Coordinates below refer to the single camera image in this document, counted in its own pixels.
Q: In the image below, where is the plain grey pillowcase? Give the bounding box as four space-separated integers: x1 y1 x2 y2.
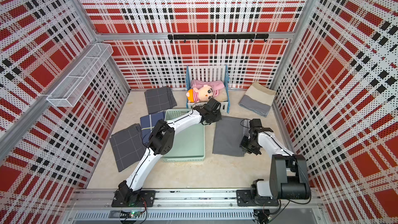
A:
212 116 248 157

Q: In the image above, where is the mint green plastic basket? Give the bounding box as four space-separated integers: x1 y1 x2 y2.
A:
162 122 205 162

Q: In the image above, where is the beige and grey pillowcase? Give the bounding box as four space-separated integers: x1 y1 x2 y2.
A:
239 82 276 117

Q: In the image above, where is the navy blue striped pillowcase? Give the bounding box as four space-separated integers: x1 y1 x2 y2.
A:
140 111 165 147

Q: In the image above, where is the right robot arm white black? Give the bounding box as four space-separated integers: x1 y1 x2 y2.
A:
240 119 312 206

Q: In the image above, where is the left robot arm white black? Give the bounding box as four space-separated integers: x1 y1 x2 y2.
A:
112 99 221 207

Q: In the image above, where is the dark grey checked pillowcase back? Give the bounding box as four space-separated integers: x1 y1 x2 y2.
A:
144 87 177 114

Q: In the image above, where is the dark grey checked pillowcase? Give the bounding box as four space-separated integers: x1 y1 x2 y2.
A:
144 87 177 114
109 123 146 172

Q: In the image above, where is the dark grey checked pillowcase front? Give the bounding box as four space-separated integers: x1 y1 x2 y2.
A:
109 123 146 172

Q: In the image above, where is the pink plush doll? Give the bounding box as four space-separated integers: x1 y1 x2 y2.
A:
186 79 228 103

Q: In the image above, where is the white blue toy crib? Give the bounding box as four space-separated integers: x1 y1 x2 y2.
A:
186 65 230 113

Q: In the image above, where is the green circuit board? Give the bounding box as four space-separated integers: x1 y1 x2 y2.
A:
119 211 143 219

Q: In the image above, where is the black hook rail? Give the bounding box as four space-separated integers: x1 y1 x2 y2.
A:
167 33 269 41

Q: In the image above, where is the white wire mesh shelf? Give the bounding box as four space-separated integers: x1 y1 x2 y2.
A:
47 43 113 107

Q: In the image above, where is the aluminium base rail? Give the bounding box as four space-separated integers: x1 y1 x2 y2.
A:
62 188 329 224

